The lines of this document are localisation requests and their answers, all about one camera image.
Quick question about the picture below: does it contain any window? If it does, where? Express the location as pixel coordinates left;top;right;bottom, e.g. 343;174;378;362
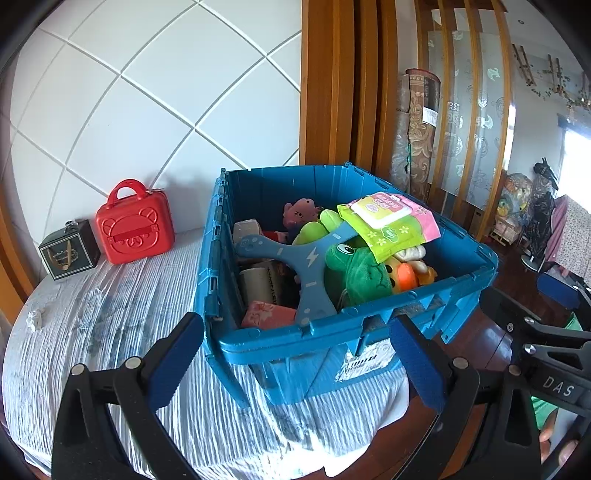
558;115;591;199

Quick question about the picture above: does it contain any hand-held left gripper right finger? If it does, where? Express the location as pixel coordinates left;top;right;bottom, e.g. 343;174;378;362
390;315;543;480

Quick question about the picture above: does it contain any artificial vine decoration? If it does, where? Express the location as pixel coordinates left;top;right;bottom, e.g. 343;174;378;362
512;44;591;112

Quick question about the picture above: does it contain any yellow duck plush frog hood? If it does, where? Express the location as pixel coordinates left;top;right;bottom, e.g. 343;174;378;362
324;242;438;309

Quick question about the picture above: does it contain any small wooden stool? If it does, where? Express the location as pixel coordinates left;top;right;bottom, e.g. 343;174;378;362
489;215;518;247

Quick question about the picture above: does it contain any patterned cloth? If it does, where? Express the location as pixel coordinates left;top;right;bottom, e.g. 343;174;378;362
549;194;591;278

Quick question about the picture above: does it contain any plastic wrapped roll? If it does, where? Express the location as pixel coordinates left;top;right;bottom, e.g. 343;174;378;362
390;71;411;185

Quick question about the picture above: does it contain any wooden slat partition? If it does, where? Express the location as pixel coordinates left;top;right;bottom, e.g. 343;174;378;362
300;0;515;241

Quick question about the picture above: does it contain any pink box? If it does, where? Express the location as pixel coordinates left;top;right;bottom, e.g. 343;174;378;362
240;300;297;329

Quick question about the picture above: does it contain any dark gift bag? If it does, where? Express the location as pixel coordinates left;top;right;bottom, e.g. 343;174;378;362
38;219;101;282

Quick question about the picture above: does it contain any black wrapped object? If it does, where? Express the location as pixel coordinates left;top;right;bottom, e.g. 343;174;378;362
524;157;559;259

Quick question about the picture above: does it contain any green and white plush toy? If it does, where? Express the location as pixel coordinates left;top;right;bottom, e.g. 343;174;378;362
291;209;352;245

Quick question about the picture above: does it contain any red plastic carry case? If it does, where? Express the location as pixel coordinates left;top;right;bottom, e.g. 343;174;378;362
95;179;176;265

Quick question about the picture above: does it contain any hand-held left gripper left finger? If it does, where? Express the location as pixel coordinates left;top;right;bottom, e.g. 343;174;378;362
52;311;205;480

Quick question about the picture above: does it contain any person's green clothing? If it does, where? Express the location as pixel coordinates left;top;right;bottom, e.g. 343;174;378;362
531;311;583;432

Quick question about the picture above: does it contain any small pink plush toy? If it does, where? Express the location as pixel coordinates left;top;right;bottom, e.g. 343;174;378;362
283;198;326;229

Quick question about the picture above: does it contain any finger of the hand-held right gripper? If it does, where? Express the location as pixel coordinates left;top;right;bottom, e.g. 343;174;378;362
537;271;591;330
479;286;544;345

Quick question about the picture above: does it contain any pink rimmed wipes packet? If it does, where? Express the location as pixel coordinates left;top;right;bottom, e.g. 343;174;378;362
349;191;420;230

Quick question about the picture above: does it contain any green flowered packet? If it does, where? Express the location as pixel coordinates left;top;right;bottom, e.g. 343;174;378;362
336;198;441;265

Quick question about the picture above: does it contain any person's right hand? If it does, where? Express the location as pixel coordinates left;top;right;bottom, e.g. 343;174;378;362
538;408;580;462

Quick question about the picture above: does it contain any frosted glass panel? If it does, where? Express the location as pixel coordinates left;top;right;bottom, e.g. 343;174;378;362
427;30;502;204

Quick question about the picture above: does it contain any beige cylindrical container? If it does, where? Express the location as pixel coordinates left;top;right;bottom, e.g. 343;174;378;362
238;258;296;308

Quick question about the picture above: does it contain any plastic wrapped colourful toy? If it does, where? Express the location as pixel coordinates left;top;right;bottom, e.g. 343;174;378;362
498;173;534;217

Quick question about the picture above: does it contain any wooden frame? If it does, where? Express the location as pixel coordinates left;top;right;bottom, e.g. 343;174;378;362
0;180;35;319

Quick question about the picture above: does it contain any rolled patterned carpet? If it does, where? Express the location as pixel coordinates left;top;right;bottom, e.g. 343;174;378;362
405;68;443;200

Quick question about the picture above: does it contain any blue plastic boomerang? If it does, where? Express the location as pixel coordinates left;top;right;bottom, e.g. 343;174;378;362
235;228;358;328

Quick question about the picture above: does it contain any blue plastic crate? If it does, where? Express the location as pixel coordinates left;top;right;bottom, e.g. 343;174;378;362
194;161;500;409

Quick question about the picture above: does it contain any white striped tablecloth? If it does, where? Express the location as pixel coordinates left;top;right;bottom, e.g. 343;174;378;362
2;226;411;478

